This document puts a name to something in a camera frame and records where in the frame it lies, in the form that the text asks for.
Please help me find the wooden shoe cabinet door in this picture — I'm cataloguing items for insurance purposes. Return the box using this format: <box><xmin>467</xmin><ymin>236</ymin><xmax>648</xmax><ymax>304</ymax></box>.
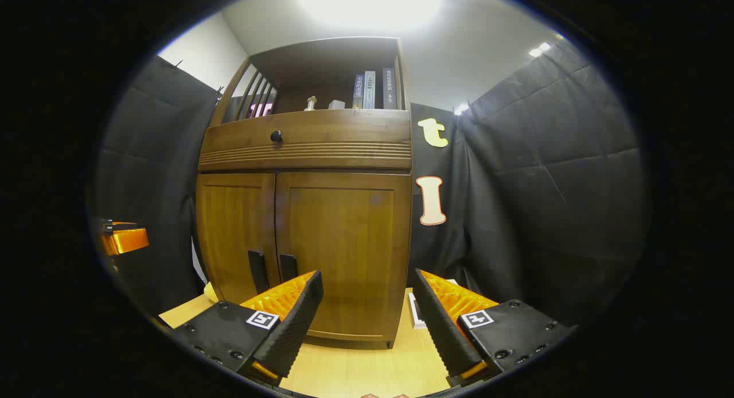
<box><xmin>196</xmin><ymin>173</ymin><xmax>277</xmax><ymax>305</ymax></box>
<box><xmin>275</xmin><ymin>172</ymin><xmax>412</xmax><ymax>342</ymax></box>

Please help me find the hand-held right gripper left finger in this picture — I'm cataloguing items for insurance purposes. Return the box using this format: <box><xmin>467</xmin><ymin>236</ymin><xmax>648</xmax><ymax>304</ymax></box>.
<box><xmin>170</xmin><ymin>270</ymin><xmax>324</xmax><ymax>387</ymax></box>

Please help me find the black backdrop cloth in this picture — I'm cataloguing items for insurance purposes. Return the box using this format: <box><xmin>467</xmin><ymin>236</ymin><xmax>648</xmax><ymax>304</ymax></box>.
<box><xmin>95</xmin><ymin>40</ymin><xmax>651</xmax><ymax>330</ymax></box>

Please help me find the large ceiling light panel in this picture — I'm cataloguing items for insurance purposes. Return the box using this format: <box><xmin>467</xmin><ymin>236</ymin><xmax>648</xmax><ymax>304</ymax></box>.
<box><xmin>298</xmin><ymin>0</ymin><xmax>445</xmax><ymax>30</ymax></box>

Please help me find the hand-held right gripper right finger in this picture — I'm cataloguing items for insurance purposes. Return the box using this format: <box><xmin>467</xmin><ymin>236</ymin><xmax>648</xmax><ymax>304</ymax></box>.
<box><xmin>413</xmin><ymin>268</ymin><xmax>577</xmax><ymax>387</ymax></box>

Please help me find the wooden double-door shoe cabinet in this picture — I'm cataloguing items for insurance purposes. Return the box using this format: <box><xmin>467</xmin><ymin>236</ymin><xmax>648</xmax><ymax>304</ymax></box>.
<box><xmin>196</xmin><ymin>37</ymin><xmax>412</xmax><ymax>349</ymax></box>

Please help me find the black door handle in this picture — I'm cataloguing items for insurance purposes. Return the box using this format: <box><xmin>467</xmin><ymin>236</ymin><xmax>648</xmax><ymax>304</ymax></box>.
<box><xmin>279</xmin><ymin>253</ymin><xmax>299</xmax><ymax>284</ymax></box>
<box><xmin>248</xmin><ymin>250</ymin><xmax>269</xmax><ymax>294</ymax></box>

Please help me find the stack of white books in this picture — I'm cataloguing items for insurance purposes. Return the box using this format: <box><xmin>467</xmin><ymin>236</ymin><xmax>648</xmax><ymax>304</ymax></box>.
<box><xmin>408</xmin><ymin>293</ymin><xmax>428</xmax><ymax>329</ymax></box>

